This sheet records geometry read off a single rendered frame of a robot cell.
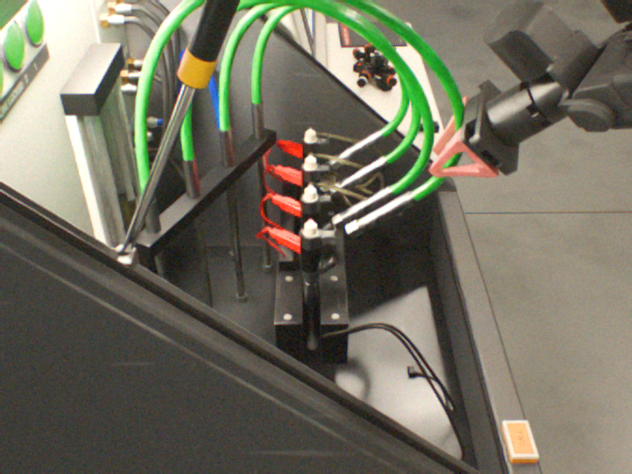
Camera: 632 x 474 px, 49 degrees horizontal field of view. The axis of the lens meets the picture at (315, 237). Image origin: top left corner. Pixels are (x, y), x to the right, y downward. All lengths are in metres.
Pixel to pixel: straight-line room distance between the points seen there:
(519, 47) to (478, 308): 0.43
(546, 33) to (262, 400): 0.42
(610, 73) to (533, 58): 0.08
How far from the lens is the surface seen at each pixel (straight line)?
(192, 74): 0.42
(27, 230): 0.49
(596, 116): 0.68
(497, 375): 0.93
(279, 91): 1.13
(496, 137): 0.77
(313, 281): 0.93
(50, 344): 0.55
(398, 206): 0.86
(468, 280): 1.06
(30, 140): 0.76
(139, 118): 0.81
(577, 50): 0.72
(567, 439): 2.13
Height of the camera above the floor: 1.63
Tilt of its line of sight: 38 degrees down
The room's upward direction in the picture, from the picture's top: straight up
